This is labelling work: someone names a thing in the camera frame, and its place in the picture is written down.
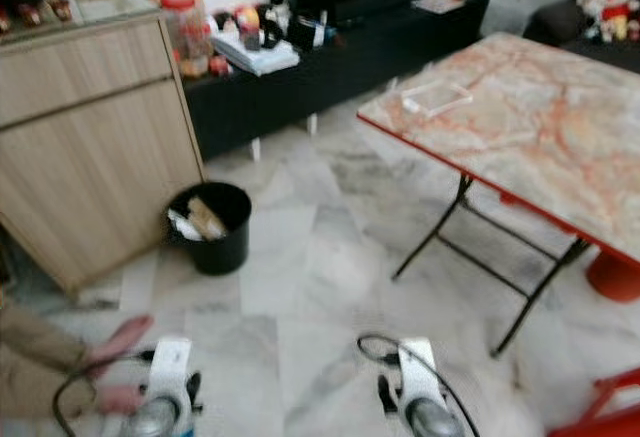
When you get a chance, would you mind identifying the black round rubbish bin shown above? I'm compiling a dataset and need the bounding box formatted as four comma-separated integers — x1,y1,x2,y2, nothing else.
167,181,253,277

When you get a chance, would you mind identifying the crumpled paper trash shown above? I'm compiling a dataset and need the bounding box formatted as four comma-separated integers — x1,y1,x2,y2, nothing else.
169,197,229,242

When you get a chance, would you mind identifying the red plastic chair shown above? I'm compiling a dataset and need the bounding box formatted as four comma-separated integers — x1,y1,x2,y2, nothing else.
548,367,640,437

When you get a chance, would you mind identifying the red plastic stool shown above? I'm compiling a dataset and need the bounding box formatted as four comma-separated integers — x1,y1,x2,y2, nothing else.
586,246,640,304

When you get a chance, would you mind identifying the light wooden cabinet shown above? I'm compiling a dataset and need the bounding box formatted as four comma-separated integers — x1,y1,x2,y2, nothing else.
0,7,207,298

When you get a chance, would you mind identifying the clear plastic container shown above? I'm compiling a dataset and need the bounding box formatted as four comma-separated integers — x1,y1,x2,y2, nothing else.
400,79,475,119

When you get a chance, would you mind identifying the marble-top folding table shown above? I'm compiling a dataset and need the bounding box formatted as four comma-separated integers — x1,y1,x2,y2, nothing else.
356,32,640,359

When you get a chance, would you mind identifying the white stack of books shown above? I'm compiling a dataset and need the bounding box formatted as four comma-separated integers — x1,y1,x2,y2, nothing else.
210,31,302,77

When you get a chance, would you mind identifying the low black TV console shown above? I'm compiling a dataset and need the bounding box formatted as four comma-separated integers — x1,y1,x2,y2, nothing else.
184,0,492,161

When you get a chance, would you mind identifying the tall red-lid plastic jar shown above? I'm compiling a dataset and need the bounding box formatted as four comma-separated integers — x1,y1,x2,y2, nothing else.
160,0,212,79

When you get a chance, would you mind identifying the colourful small toy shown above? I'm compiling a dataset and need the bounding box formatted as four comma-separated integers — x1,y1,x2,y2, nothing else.
234,4,262,51

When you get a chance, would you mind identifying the black box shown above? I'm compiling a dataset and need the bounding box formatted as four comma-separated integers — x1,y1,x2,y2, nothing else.
287,14,332,51

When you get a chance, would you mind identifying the black and white figurine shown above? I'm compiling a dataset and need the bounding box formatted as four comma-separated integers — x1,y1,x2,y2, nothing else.
264,0,292,44

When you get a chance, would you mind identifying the white paper sheet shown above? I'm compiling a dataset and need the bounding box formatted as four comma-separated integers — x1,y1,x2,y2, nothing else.
411,0,467,14

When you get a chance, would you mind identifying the dark sofa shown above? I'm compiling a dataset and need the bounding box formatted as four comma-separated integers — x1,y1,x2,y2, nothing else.
524,0,640,69

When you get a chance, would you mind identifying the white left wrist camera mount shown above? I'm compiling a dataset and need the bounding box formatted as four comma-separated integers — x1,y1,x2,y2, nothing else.
148,336,194,419

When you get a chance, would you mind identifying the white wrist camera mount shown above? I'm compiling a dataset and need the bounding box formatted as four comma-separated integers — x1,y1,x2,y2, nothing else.
396,338,442,414
148,336,194,419

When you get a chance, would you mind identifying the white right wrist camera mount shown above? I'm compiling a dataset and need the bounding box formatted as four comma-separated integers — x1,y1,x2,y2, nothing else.
396,338,442,414

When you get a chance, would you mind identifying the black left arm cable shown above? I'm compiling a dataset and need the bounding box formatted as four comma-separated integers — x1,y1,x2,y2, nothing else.
51,351,157,437

